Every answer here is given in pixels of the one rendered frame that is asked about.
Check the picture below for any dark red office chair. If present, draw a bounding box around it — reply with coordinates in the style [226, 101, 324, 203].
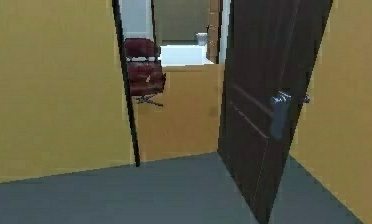
[123, 37, 168, 108]

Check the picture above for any white table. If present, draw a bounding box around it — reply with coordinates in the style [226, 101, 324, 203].
[159, 44, 215, 68]

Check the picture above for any small white cup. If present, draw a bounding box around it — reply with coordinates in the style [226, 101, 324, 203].
[196, 32, 209, 47]

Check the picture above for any tan wooden shelf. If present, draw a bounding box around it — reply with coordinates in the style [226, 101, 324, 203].
[206, 0, 224, 64]

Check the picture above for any dark brown room door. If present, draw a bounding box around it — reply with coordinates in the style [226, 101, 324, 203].
[217, 0, 335, 224]

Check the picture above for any grey door handle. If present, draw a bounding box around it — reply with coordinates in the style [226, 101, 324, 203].
[269, 90, 311, 140]

